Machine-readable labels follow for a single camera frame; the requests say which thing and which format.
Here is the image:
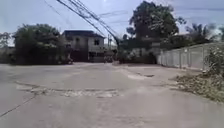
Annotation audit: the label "grey concrete road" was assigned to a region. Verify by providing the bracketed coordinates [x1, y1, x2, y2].
[0, 62, 224, 128]

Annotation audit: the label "two-storey dark-roofed house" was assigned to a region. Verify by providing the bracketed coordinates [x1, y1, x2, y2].
[61, 29, 108, 64]

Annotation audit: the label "tall dark tree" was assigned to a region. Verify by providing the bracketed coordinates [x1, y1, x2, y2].
[125, 0, 188, 46]

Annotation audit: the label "dark bushes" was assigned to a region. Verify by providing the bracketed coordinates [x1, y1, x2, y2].
[115, 37, 159, 65]

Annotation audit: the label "row of trees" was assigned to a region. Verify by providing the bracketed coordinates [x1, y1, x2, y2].
[179, 22, 224, 48]

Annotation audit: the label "broad dense green tree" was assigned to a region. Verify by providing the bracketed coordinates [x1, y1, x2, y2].
[12, 23, 67, 65]

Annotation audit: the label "pale panel fence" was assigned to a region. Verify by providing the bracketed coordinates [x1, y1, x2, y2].
[155, 41, 224, 71]

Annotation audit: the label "verge of dry leaves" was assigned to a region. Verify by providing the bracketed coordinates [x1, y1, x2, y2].
[171, 70, 224, 103]

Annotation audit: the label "overhead wires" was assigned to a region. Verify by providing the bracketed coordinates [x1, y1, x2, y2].
[43, 0, 122, 44]

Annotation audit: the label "leafy bush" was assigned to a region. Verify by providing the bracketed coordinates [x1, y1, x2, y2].
[203, 45, 224, 77]

